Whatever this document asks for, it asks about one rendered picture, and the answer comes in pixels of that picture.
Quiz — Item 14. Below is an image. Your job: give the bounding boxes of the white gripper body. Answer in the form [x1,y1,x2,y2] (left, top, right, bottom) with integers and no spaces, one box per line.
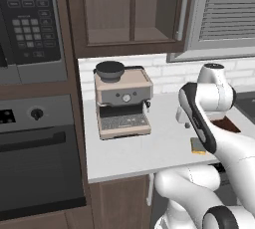
[174,106,192,129]

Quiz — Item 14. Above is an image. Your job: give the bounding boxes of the yellow sponge with grey top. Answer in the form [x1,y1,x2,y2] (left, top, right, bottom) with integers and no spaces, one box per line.
[189,136,207,156]

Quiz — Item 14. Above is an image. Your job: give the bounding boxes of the dark brown cutting board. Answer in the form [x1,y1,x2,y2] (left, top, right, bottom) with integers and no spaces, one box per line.
[210,115,242,134]

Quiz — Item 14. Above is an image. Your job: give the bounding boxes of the beige coffee machine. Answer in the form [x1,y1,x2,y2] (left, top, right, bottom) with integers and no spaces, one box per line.
[93,60,154,140]

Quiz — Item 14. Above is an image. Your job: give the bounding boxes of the dark grey sink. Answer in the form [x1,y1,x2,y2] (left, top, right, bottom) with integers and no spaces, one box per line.
[233,96,255,125]

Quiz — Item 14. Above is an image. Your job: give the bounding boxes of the brown lower cupboard door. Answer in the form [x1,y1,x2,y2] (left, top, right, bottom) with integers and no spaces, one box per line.
[89,174,151,229]

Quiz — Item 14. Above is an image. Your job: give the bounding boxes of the brown tall oven cupboard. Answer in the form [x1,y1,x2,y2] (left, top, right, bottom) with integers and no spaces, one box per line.
[0,0,95,229]

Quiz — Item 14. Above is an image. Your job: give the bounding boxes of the grey window with blinds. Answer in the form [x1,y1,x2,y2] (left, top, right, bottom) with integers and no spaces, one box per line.
[166,0,255,64]

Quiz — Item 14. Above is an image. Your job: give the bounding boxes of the brown glass cupboard door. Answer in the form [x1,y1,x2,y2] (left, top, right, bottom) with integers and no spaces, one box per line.
[64,0,197,59]

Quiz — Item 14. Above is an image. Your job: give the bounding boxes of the black oven knob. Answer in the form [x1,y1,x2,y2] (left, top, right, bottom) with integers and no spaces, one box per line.
[30,107,45,121]

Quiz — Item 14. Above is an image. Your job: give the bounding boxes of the black and grey oven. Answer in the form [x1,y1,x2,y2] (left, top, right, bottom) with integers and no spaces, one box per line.
[0,95,88,223]

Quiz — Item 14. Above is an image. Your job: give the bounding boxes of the black microwave oven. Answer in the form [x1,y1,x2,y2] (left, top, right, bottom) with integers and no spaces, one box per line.
[0,0,68,86]

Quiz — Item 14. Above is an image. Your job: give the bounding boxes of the white lower cupboard handle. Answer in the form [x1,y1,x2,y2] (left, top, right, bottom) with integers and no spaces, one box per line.
[145,172,156,207]

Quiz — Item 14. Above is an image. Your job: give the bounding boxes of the silver cupboard door handle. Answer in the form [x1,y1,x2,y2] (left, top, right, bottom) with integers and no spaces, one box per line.
[174,0,192,42]

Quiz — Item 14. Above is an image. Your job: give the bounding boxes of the black oven handle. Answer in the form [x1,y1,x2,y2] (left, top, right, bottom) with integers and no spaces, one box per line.
[0,130,67,152]

